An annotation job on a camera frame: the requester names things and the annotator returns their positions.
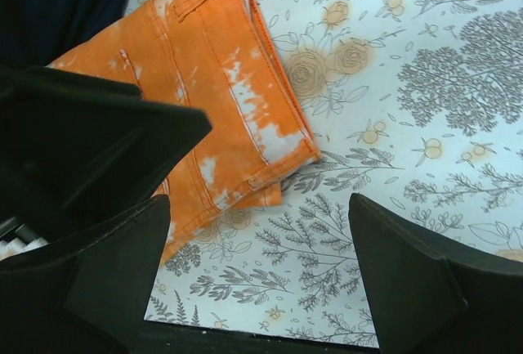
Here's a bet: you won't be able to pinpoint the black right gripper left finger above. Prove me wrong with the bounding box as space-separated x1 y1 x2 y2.
1 195 170 353

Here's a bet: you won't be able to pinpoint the orange white tie-dye shorts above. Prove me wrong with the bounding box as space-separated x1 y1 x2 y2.
51 0 320 260

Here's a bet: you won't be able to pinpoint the floral patterned table mat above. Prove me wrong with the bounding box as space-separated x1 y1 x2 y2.
146 0 522 347

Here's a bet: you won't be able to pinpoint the navy blue mesh shorts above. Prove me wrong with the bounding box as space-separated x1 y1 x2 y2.
1 0 127 68

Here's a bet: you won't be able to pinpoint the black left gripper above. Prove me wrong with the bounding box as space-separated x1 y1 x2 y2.
1 66 212 242

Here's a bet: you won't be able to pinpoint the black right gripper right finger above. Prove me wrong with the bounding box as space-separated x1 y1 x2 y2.
348 193 522 353

